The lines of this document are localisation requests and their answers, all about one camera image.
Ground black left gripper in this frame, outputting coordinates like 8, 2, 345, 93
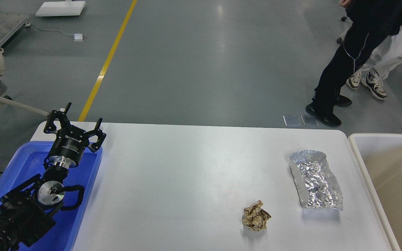
44, 102, 106, 168

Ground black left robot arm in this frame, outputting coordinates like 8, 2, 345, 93
0, 102, 106, 251

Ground blue plastic tray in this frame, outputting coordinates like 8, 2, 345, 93
0, 140, 103, 251

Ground white foam board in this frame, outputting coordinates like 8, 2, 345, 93
35, 1, 86, 16

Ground grey metal platform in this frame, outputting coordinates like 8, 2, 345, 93
0, 13, 29, 47

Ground crumpled brown paper ball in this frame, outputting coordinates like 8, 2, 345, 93
241, 200, 271, 231

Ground left clear floor plate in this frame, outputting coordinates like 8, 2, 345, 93
283, 115, 300, 127

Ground clear floor plate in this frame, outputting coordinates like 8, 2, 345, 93
301, 115, 319, 127
283, 115, 300, 127

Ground right clear floor plate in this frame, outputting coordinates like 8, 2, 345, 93
301, 115, 319, 127

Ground crumpled aluminium foil tray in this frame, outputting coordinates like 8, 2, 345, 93
289, 150, 343, 210

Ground white rolling stand legs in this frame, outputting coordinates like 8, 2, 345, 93
336, 16, 349, 44

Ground person in black clothes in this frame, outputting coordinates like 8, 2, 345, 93
306, 0, 402, 127

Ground beige plastic bin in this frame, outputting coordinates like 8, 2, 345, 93
348, 133, 402, 251

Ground person in white trousers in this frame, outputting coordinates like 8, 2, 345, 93
346, 26, 402, 100

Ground white power adapter with cable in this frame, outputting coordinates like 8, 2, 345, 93
24, 22, 86, 42

